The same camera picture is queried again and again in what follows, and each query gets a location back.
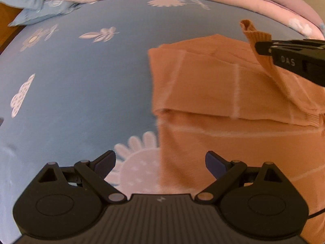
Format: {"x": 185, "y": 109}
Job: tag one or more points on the blue pillow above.
{"x": 28, "y": 5}

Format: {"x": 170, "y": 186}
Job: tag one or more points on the blue floral bed sheet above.
{"x": 88, "y": 81}

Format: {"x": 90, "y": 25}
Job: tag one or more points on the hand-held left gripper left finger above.
{"x": 106, "y": 161}

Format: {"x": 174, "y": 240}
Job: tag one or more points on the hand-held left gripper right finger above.
{"x": 213, "y": 164}

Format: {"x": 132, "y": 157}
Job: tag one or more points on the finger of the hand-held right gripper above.
{"x": 264, "y": 48}

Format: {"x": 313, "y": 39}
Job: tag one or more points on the orange knit sweater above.
{"x": 215, "y": 94}

